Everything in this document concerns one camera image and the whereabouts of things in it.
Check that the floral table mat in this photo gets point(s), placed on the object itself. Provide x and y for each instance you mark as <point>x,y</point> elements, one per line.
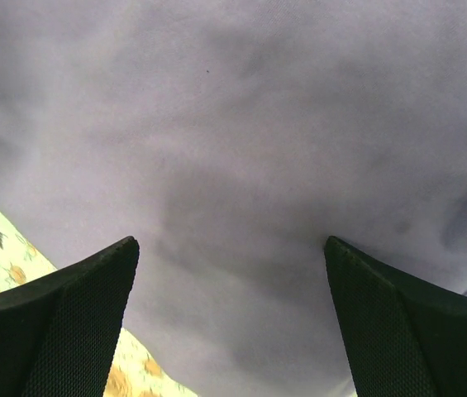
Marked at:
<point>134,371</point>

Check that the purple t shirt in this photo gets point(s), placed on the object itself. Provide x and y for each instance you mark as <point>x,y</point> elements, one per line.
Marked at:
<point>231,138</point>

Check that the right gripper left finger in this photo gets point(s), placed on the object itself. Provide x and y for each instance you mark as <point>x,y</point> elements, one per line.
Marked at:
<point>58,333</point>

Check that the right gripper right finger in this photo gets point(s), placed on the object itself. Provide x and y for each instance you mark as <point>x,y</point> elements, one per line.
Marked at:
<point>403,336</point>

